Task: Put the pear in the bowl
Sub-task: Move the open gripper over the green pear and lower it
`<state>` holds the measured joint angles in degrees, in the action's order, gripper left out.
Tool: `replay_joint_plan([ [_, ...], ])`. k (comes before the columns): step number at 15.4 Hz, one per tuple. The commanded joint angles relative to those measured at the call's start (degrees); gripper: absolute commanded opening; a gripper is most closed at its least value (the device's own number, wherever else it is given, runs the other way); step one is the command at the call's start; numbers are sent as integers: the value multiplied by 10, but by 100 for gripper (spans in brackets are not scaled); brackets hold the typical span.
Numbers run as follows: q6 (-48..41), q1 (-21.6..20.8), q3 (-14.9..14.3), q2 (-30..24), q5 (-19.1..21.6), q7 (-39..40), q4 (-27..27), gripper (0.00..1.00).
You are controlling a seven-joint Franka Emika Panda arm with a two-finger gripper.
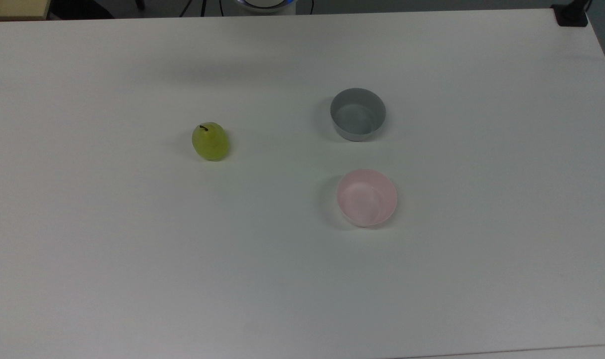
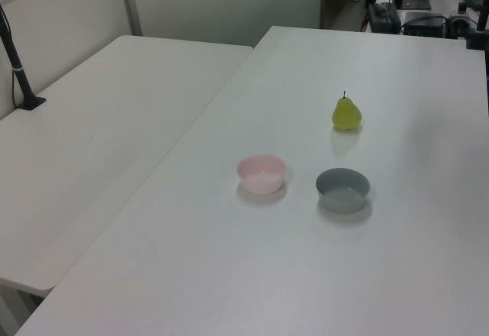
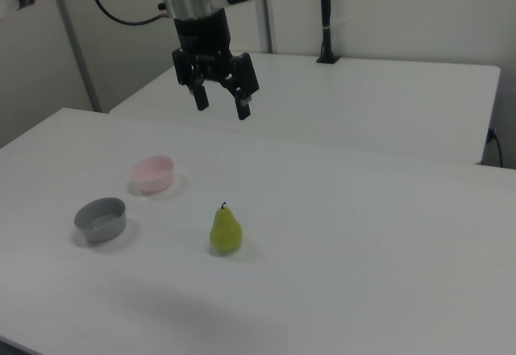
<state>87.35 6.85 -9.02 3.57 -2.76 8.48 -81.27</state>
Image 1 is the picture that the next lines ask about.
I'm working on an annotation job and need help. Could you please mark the green yellow pear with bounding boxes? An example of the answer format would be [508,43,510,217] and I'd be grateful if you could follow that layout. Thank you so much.
[192,122,230,162]

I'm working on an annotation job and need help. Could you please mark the pink plastic bowl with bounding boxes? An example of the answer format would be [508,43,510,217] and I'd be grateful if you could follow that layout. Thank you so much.
[336,169,399,228]

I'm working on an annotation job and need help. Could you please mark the grey plastic bowl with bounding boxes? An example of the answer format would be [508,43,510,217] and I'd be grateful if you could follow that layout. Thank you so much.
[330,88,387,142]

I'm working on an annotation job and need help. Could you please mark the black clamp stand base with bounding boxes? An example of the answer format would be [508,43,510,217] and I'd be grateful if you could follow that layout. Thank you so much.
[551,0,593,27]

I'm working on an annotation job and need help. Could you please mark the light wooden desk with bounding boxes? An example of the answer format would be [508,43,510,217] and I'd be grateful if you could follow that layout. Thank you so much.
[0,0,51,21]

